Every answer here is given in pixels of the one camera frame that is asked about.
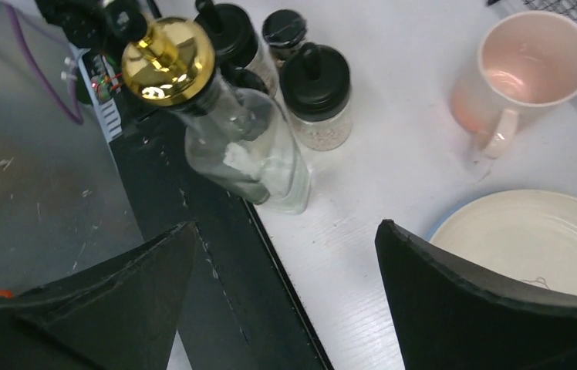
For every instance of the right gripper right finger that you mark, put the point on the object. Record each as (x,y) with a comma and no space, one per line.
(449,313)

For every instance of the glass bottle gold pourer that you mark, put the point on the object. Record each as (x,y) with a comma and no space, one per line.
(237,137)

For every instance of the cream plate with bear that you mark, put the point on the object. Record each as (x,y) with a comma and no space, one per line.
(526,235)

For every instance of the pink mug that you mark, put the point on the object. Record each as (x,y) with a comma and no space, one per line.
(525,67)

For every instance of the spice jar black lid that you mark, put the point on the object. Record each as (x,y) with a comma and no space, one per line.
(316,87)
(235,40)

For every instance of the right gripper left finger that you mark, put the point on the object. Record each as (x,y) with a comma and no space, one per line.
(119,314)

